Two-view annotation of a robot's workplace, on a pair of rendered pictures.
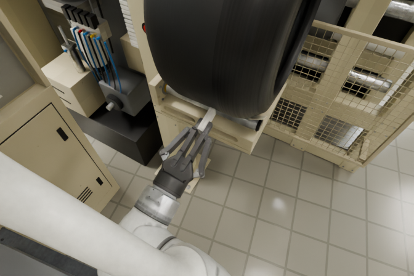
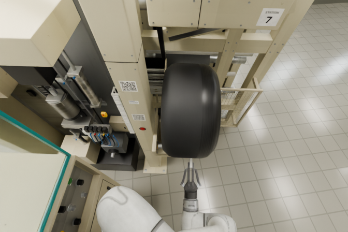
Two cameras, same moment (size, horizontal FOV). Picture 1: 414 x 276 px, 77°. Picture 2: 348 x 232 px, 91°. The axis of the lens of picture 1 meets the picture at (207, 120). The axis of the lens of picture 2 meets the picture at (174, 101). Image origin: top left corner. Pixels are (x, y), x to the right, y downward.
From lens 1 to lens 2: 66 cm
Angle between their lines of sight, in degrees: 17
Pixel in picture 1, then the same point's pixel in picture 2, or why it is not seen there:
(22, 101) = (93, 188)
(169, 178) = (192, 193)
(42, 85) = (97, 174)
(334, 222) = (233, 153)
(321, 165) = not seen: hidden behind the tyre
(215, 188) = (176, 164)
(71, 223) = not seen: outside the picture
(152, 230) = (197, 216)
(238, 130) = not seen: hidden behind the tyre
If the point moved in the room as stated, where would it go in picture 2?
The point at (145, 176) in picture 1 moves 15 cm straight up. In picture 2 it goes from (138, 176) to (136, 173)
